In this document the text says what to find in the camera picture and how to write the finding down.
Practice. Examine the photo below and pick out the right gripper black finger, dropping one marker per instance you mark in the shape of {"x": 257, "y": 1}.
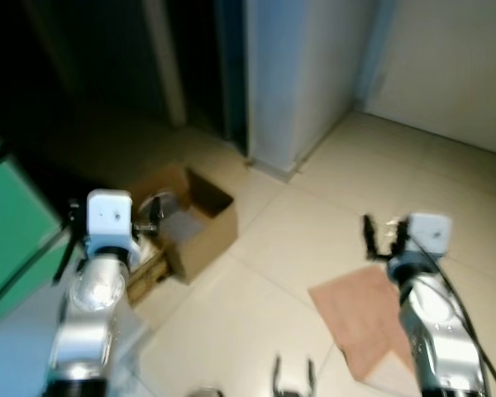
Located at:
{"x": 369, "y": 236}
{"x": 401, "y": 230}

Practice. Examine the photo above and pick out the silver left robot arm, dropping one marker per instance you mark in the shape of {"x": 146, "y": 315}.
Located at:
{"x": 89, "y": 314}

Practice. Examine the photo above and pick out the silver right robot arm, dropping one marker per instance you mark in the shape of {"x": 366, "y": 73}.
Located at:
{"x": 438, "y": 331}

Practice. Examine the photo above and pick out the grey round dish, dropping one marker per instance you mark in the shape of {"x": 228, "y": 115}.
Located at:
{"x": 180, "y": 222}

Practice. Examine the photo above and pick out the open brown cardboard box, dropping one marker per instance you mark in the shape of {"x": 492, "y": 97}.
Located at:
{"x": 211, "y": 227}

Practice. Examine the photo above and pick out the flat brown cardboard sheet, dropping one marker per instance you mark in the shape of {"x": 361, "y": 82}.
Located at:
{"x": 355, "y": 318}

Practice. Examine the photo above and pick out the green panel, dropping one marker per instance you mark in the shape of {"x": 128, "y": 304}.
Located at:
{"x": 12, "y": 231}

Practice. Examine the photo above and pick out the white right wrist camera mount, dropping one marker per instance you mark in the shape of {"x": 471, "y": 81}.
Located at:
{"x": 430, "y": 231}

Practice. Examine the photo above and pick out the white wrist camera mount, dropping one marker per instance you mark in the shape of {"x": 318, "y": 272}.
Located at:
{"x": 430, "y": 231}
{"x": 109, "y": 217}

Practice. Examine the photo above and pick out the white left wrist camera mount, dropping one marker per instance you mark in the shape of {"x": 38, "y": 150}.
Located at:
{"x": 109, "y": 217}

